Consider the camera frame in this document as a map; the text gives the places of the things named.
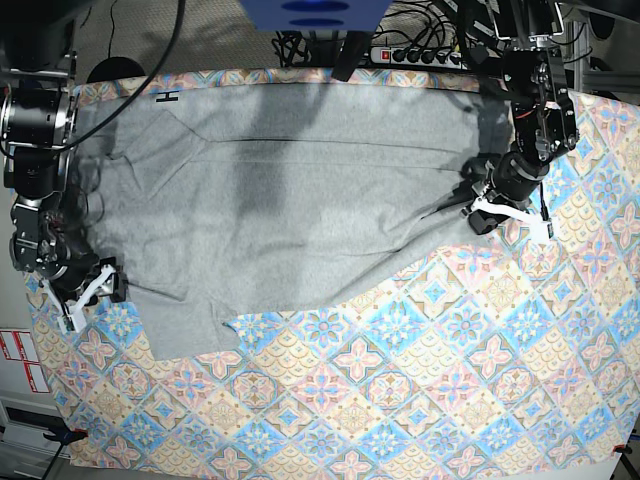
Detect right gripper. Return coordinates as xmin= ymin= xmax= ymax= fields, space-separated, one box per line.
xmin=39 ymin=256 xmax=128 ymax=333

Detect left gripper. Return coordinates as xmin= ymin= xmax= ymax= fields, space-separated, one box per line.
xmin=462 ymin=178 xmax=554 ymax=243

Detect grey T-shirt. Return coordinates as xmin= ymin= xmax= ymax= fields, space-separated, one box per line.
xmin=74 ymin=83 xmax=512 ymax=360

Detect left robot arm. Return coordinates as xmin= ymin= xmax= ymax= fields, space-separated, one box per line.
xmin=463 ymin=1 xmax=579 ymax=243

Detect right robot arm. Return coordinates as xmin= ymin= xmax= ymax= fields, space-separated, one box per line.
xmin=1 ymin=1 xmax=126 ymax=333

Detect white red labels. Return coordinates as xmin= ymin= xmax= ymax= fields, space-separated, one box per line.
xmin=1 ymin=329 xmax=50 ymax=394

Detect patterned tablecloth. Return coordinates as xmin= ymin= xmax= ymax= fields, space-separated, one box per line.
xmin=27 ymin=69 xmax=639 ymax=479

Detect black clamp bottom left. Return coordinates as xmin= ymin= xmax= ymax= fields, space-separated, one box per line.
xmin=43 ymin=427 xmax=88 ymax=446

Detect black power strip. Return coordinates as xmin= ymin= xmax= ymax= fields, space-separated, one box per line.
xmin=369 ymin=46 xmax=465 ymax=70

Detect black round base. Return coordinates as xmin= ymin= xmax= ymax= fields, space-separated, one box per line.
xmin=87 ymin=56 xmax=145 ymax=84

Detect clamp bottom right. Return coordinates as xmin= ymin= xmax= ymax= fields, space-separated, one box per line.
xmin=613 ymin=445 xmax=633 ymax=455

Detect black strap on table edge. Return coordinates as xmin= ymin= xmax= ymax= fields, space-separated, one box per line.
xmin=332 ymin=30 xmax=368 ymax=82

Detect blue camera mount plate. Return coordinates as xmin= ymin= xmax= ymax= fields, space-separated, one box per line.
xmin=240 ymin=0 xmax=392 ymax=31

